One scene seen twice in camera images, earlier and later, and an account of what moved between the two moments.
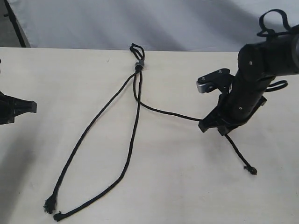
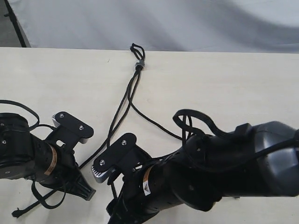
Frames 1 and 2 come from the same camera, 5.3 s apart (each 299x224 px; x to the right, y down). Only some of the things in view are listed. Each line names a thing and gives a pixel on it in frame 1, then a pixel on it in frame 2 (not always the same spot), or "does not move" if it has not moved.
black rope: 50,206 → 115,119
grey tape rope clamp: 139,62 does not move
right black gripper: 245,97 → 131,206
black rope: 57,216 → 118,108
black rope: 249,168 → 145,115
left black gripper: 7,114 → 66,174
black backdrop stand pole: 12,17 does not move
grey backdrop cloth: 194,25 does not move
